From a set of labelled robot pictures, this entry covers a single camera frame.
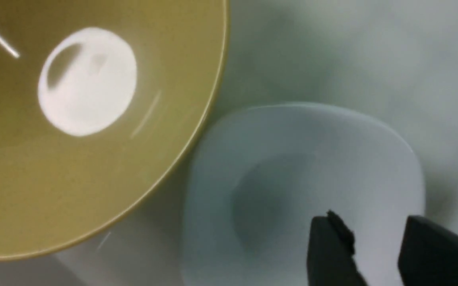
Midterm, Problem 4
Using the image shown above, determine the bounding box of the yellow noodle bowl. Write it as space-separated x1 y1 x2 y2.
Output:
0 0 230 261

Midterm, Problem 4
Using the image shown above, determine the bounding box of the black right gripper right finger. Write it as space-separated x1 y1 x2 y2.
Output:
398 215 458 286

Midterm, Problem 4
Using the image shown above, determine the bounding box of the white square dish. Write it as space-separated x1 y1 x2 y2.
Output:
182 103 425 286

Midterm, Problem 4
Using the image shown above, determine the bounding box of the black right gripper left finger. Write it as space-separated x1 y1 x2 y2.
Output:
307 210 367 286

